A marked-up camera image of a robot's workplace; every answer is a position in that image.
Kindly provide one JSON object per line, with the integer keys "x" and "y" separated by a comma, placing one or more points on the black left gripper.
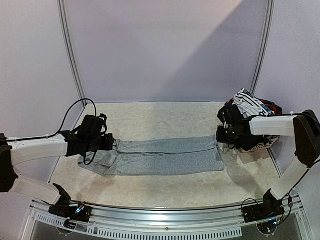
{"x": 108, "y": 145}

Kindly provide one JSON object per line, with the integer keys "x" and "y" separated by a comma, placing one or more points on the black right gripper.
{"x": 222, "y": 135}

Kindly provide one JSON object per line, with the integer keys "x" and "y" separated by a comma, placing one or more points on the grey tank top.
{"x": 161, "y": 157}

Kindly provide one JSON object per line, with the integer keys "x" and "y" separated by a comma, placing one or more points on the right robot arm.
{"x": 296, "y": 152}

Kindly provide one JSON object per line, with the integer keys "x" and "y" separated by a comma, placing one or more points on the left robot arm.
{"x": 66, "y": 143}

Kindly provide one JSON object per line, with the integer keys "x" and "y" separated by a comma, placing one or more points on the pink perforated laundry basket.
{"x": 260, "y": 146}

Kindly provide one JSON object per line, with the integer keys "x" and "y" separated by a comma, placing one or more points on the black shirt with buttons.
{"x": 248, "y": 142}

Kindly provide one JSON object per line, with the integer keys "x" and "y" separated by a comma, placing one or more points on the white striped garment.
{"x": 249, "y": 105}

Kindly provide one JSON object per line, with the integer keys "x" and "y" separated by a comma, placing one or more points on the colourful patterned garment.
{"x": 276, "y": 110}

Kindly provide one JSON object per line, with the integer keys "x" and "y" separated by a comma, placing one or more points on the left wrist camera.
{"x": 93, "y": 126}

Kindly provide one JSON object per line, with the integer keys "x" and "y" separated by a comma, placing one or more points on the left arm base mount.
{"x": 75, "y": 212}

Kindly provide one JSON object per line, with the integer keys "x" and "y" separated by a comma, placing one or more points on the aluminium front rail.
{"x": 228, "y": 222}

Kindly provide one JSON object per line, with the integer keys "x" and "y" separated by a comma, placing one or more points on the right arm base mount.
{"x": 258, "y": 212}

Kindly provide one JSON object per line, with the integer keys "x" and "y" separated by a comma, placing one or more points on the right aluminium corner post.
{"x": 263, "y": 44}

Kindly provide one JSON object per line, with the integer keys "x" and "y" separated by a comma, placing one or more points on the aluminium corner post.
{"x": 61, "y": 5}
{"x": 263, "y": 44}

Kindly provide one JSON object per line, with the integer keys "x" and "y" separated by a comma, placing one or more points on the left aluminium corner post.
{"x": 61, "y": 5}

